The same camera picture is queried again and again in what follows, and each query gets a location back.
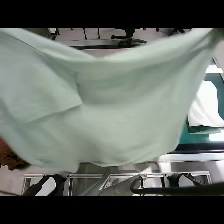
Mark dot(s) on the pale green T-shirt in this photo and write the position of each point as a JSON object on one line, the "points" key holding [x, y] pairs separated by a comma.
{"points": [[110, 100]]}

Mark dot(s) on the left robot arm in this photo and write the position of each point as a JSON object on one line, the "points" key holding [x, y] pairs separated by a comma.
{"points": [[56, 184]]}

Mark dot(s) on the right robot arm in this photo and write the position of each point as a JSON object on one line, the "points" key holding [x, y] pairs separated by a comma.
{"points": [[176, 180]]}

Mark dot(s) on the black office chair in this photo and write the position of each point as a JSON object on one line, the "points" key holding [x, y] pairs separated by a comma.
{"points": [[129, 40]]}

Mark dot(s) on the white garment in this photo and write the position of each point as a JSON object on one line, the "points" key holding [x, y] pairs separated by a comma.
{"points": [[208, 108]]}

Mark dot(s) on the brown garment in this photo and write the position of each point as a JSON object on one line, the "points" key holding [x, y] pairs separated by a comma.
{"points": [[10, 157]]}

